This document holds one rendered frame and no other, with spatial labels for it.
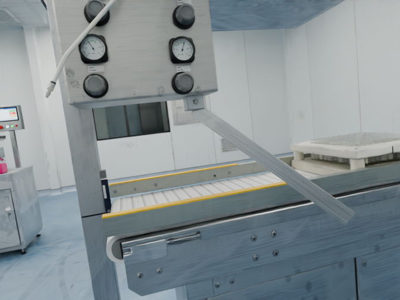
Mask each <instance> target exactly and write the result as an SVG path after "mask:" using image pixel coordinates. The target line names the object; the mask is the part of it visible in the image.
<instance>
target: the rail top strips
mask: <svg viewBox="0 0 400 300"><path fill-rule="evenodd" d="M233 165H238V164H236V163H235V164H228V165H220V166H216V167H209V168H202V169H197V170H190V171H183V172H178V173H171V174H164V175H160V176H152V177H146V178H141V179H134V180H126V181H122V182H115V183H109V186H111V185H117V184H122V183H129V182H136V181H140V180H148V179H154V178H159V177H166V176H173V175H178V174H185V173H192V172H196V171H203V170H210V169H215V168H222V167H229V166H233ZM282 185H288V184H287V183H285V182H277V183H271V184H267V185H261V186H254V187H248V188H244V189H238V190H232V191H228V192H222V193H216V194H212V195H205V196H200V197H196V198H189V199H183V200H179V201H173V202H167V203H163V204H157V205H151V206H147V207H140V208H134V209H130V210H124V211H118V212H112V213H108V214H103V215H102V219H104V218H110V217H116V216H120V215H126V214H132V213H138V212H142V211H148V210H154V209H158V208H164V207H170V206H174V205H180V204H186V203H190V202H196V201H202V200H206V199H212V198H218V197H222V196H228V195H234V194H238V193H244V192H250V191H253V190H260V189H266V188H272V187H276V186H282Z"/></svg>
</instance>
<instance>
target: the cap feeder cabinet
mask: <svg viewBox="0 0 400 300"><path fill-rule="evenodd" d="M7 169H8V172H6V173H4V174H0V253H1V252H8V251H14V250H18V249H22V252H21V255H23V254H26V251H24V249H23V248H26V247H27V246H28V244H29V243H30V242H31V241H32V240H33V239H34V238H35V236H36V237H38V236H40V234H39V232H40V231H41V230H42V226H43V223H42V216H41V212H40V206H39V200H38V193H37V189H36V182H35V176H34V172H33V165H26V166H21V167H20V168H16V167H13V168H7Z"/></svg>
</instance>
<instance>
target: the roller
mask: <svg viewBox="0 0 400 300"><path fill-rule="evenodd" d="M128 238H132V237H125V238H122V239H118V240H116V241H115V242H114V243H113V245H112V247H111V251H112V254H113V256H114V257H115V258H116V259H119V260H123V250H122V245H121V241H122V240H123V239H128Z"/></svg>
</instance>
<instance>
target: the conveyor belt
mask: <svg viewBox="0 0 400 300"><path fill-rule="evenodd" d="M296 171H297V172H299V173H300V174H301V175H303V176H304V177H306V178H310V177H316V176H322V175H319V174H315V173H310V172H307V171H302V170H296ZM277 182H284V181H283V180H281V179H280V178H278V177H277V176H276V175H274V174H273V173H272V172H270V173H263V174H257V175H253V176H246V177H240V178H235V179H229V180H222V181H218V182H211V183H205V184H201V185H194V186H188V187H181V188H177V189H170V190H164V191H159V192H153V193H146V194H142V195H136V196H129V197H125V198H119V199H117V200H115V201H114V202H113V204H112V206H111V213H114V212H118V211H124V210H130V209H134V208H140V207H147V206H151V205H157V204H163V203H167V202H173V201H179V200H183V199H189V198H196V197H200V196H205V195H212V194H216V193H222V192H228V191H232V190H238V189H244V188H251V187H254V186H261V185H267V184H271V183H277ZM394 182H400V178H399V179H393V180H388V181H385V182H379V183H373V184H370V185H364V186H359V187H353V188H349V189H344V190H338V191H335V192H329V194H330V195H336V194H339V193H345V192H350V191H354V190H360V189H365V188H370V187H374V186H380V185H385V184H388V183H394ZM307 200H309V199H308V198H306V197H305V198H299V199H294V200H290V201H285V202H279V203H276V204H270V205H265V206H261V207H255V208H250V209H246V210H240V211H235V212H230V213H226V214H220V215H215V216H211V217H205V218H200V219H196V220H191V221H185V222H182V223H176V224H171V225H167V226H161V227H156V228H152V229H146V230H141V231H138V232H132V233H126V234H123V235H117V236H111V237H108V239H107V250H106V252H107V255H108V257H109V259H110V260H111V261H114V262H115V263H124V260H119V259H116V258H115V257H114V256H113V253H112V251H111V247H112V245H113V243H114V242H115V241H116V240H118V239H122V238H127V237H132V238H134V237H137V236H143V235H144V234H145V233H150V232H156V231H160V230H165V229H170V228H174V227H180V226H185V225H189V224H194V223H200V222H203V221H209V220H214V219H218V218H223V217H229V216H232V215H238V214H243V213H249V212H253V211H258V210H263V209H267V208H273V207H278V206H281V205H287V204H292V203H296V202H301V201H307Z"/></svg>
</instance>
